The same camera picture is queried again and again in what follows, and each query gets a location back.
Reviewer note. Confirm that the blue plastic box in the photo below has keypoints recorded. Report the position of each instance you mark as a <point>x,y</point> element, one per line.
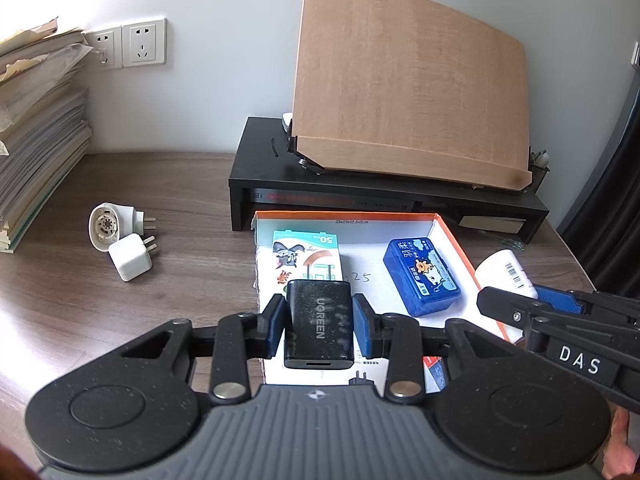
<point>420,275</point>

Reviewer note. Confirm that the orange-rimmed white cardboard tray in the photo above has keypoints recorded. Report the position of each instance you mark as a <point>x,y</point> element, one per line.
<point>370,260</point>

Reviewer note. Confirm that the black USB charger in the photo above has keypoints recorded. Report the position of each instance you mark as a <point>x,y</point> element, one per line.
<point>320,320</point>

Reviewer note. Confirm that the white charger packaging box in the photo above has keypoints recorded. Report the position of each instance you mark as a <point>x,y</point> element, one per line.
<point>375,367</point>

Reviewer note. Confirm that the white round mosquito repellent heater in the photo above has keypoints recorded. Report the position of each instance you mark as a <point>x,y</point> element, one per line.
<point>105,225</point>

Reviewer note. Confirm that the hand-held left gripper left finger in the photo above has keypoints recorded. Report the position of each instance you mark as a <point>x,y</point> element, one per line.
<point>272,327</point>

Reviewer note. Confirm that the stack of books and papers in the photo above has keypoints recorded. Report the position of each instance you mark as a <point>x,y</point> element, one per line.
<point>40,135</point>

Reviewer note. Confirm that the thin black pin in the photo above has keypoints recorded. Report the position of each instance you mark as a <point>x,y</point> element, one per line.
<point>273,147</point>

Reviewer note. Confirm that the black mesh pen holder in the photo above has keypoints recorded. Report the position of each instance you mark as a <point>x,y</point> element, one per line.
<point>540,170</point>

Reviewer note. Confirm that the small clear plastic item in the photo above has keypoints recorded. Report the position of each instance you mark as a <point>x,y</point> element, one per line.
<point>510,244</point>

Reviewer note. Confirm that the teal bandage box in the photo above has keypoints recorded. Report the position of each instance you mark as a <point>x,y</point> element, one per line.
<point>300,255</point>

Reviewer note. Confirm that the person's right hand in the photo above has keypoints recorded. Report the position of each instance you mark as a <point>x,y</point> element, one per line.
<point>619,445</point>

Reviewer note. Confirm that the dark curtain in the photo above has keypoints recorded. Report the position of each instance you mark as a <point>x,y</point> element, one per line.
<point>610,220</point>

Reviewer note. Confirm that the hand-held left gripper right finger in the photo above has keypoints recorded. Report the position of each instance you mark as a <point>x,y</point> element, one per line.
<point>364,325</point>

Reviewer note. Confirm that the black monitor riser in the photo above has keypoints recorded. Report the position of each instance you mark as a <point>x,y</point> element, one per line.
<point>260,160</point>

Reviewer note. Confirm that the beige envelope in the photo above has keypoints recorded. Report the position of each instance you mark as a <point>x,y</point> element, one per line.
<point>490,224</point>

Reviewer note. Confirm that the small white device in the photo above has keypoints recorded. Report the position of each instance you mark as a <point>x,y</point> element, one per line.
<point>286,121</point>

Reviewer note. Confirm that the white wall socket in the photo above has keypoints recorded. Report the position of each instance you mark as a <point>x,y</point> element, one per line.
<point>145,42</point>
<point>104,47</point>

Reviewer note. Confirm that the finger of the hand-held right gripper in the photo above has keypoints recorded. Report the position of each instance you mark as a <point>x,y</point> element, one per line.
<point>505,305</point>
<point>560,299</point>

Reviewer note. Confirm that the wooden book stand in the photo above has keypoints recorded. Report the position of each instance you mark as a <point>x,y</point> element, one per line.
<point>400,85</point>

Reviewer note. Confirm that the white USB charger cube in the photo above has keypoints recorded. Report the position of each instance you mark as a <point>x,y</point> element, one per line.
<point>127,260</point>

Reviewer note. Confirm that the white tube with barcode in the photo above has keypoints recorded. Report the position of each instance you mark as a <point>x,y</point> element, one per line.
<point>505,270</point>

